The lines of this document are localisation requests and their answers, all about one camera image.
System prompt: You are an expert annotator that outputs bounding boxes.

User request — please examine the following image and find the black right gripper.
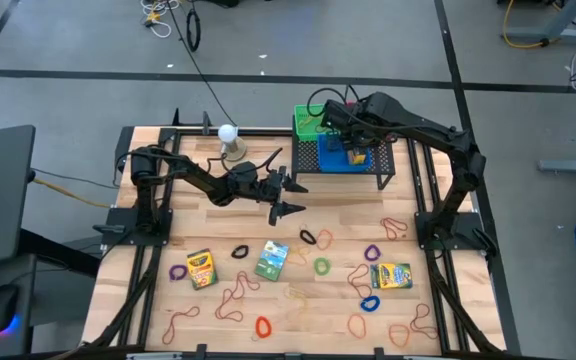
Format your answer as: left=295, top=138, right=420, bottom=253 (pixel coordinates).
left=322, top=99, right=374, bottom=164

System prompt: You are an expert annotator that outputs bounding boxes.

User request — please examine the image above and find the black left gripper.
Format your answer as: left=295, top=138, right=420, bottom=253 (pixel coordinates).
left=250, top=166, right=309, bottom=226

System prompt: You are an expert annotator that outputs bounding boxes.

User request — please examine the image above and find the blue plastic basket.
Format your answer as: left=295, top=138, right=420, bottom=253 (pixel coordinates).
left=316, top=133, right=374, bottom=175

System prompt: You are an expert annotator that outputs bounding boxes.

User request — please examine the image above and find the green blue crayon box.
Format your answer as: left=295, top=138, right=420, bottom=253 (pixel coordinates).
left=347, top=147, right=369, bottom=167
left=253, top=239, right=290, bottom=283

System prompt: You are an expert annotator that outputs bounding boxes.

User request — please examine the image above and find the green plastic basket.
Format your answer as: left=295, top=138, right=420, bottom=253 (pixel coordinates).
left=293, top=103, right=330, bottom=142

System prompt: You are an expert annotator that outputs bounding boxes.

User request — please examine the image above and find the orange rubber band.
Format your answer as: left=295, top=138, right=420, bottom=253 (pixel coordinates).
left=315, top=229, right=334, bottom=252
left=346, top=313, right=368, bottom=340
left=388, top=324, right=412, bottom=349

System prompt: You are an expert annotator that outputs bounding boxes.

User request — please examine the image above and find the red rubber band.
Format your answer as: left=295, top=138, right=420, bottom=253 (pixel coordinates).
left=380, top=216, right=409, bottom=242
left=214, top=287, right=245, bottom=323
left=346, top=263, right=373, bottom=300
left=161, top=305, right=202, bottom=346
left=235, top=271, right=261, bottom=301
left=409, top=303, right=439, bottom=340

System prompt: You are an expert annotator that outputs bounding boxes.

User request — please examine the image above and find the yellow orange crayon box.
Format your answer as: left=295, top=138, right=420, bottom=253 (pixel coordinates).
left=185, top=248, right=219, bottom=291

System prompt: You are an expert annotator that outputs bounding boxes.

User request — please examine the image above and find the grey desk foot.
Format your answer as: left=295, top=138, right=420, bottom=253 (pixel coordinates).
left=537, top=158, right=576, bottom=176

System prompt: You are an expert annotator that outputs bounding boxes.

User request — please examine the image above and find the grey desk leg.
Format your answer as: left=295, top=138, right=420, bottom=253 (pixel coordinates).
left=505, top=0, right=576, bottom=46

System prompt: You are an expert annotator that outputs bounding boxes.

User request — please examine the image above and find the black perforated metal shelf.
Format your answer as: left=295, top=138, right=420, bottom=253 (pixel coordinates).
left=291, top=130, right=398, bottom=191

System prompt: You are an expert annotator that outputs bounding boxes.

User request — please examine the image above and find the white bulb brass lamp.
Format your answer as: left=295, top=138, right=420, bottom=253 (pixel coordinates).
left=216, top=123, right=248, bottom=163

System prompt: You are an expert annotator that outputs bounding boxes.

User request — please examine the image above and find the blue coil wristband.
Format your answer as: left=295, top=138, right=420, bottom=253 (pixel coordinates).
left=359, top=295, right=382, bottom=314

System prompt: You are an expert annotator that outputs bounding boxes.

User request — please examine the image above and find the yellow blue crayon box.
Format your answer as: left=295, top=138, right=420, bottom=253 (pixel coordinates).
left=369, top=262, right=414, bottom=290

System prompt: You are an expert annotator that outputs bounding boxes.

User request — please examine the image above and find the red orange coil wristband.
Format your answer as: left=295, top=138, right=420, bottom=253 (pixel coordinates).
left=254, top=316, right=273, bottom=339

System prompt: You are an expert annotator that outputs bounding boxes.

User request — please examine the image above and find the black computer mouse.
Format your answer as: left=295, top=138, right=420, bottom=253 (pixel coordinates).
left=0, top=283, right=20, bottom=334

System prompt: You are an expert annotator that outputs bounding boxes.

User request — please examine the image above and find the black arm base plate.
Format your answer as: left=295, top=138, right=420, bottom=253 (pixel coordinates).
left=414, top=209, right=497, bottom=251
left=105, top=207, right=174, bottom=247

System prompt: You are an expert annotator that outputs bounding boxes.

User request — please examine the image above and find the black lamp cable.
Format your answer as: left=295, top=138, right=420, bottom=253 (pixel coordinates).
left=166, top=0, right=239, bottom=127

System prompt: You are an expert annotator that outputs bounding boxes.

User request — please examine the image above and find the black cable loop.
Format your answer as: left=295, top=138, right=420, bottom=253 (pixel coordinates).
left=185, top=7, right=203, bottom=53

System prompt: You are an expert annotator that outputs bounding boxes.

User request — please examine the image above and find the yellow floor cable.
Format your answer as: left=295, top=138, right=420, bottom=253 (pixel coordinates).
left=501, top=0, right=549, bottom=50

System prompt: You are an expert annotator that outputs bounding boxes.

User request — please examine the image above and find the yellow braided cable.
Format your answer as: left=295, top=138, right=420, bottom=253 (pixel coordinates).
left=31, top=177, right=114, bottom=210

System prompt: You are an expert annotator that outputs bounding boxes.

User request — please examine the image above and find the thin black cable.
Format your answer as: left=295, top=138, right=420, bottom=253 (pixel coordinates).
left=31, top=167, right=119, bottom=190

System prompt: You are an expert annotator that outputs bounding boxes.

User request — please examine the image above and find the white cable bundle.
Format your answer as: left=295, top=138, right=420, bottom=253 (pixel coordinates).
left=140, top=0, right=182, bottom=40

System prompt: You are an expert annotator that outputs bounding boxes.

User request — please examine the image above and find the black desk frame bar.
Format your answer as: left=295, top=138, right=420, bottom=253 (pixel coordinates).
left=17, top=227, right=103, bottom=279

